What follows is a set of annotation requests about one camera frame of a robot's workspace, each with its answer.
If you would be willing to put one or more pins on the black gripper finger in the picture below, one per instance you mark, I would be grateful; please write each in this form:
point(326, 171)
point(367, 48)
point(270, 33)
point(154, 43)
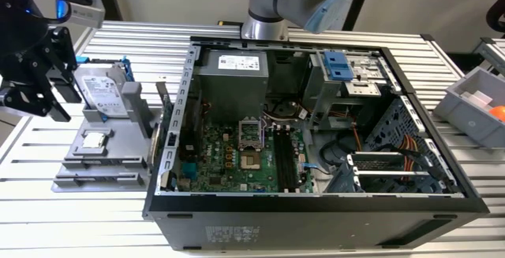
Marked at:
point(62, 45)
point(31, 104)

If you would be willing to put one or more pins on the black RAM slot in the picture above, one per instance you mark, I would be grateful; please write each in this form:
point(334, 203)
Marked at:
point(283, 157)
point(293, 157)
point(289, 157)
point(279, 157)

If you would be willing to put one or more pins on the small white box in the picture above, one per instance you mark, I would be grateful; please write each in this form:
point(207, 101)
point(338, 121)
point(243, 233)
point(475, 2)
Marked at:
point(479, 96)

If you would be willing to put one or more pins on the grey storage bin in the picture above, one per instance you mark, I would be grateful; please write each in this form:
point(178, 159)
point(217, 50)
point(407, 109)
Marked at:
point(470, 122)

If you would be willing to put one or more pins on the silver drive cage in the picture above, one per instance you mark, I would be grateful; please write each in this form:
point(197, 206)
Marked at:
point(375, 154)

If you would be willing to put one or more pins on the black open PC case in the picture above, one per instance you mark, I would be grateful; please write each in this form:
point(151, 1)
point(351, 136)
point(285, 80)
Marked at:
point(277, 219)

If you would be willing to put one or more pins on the black office chair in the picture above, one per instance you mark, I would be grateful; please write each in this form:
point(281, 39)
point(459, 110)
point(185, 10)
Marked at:
point(495, 18)

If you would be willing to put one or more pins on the aluminium side frame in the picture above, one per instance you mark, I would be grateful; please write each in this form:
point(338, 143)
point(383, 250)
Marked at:
point(490, 51)

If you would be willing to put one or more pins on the orange ball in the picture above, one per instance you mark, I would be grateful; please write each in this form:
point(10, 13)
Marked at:
point(498, 113)

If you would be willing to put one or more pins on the metal disk bay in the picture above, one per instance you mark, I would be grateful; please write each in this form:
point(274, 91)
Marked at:
point(363, 89)

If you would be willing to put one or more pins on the grey power supply unit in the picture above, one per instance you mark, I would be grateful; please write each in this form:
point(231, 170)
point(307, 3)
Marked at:
point(233, 92)

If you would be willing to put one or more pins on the hard disk in blue carrier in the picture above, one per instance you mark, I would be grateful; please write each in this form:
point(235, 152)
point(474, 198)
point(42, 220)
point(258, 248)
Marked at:
point(103, 92)

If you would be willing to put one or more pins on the CPU socket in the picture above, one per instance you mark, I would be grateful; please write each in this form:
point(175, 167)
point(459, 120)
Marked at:
point(251, 160)

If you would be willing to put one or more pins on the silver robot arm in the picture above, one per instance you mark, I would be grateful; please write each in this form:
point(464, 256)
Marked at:
point(269, 3)

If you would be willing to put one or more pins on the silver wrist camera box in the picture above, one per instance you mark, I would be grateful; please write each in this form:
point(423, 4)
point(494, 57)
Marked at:
point(85, 14)

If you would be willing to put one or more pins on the grey parts rack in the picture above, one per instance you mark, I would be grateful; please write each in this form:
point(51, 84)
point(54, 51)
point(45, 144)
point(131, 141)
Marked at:
point(130, 151)

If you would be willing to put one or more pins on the green Dell motherboard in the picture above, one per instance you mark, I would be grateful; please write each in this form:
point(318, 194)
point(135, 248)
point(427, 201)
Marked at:
point(257, 181)

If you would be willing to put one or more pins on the silver CPU chip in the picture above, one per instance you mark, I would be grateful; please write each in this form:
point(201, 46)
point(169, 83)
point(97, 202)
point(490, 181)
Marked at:
point(94, 140)

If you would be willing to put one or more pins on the blue disk bay latch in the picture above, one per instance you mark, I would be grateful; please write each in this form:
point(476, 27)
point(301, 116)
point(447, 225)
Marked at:
point(338, 68)

